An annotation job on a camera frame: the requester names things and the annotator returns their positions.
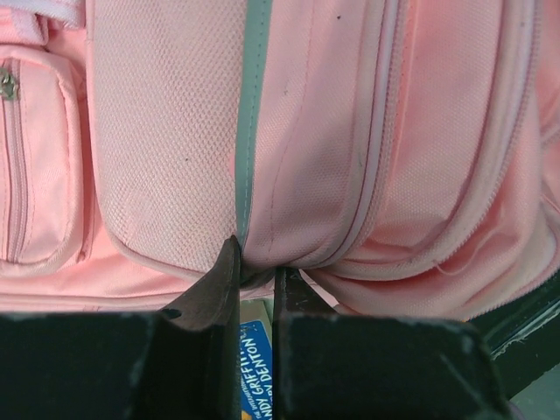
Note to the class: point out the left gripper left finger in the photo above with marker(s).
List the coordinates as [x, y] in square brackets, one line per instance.
[180, 362]

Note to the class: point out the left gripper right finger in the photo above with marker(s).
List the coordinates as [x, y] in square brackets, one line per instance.
[333, 366]

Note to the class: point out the pink student backpack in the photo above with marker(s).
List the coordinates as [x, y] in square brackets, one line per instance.
[404, 155]

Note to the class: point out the blue treehouse book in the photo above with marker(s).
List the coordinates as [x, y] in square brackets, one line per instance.
[256, 367]

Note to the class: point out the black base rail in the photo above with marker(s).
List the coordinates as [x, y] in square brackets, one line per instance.
[523, 336]

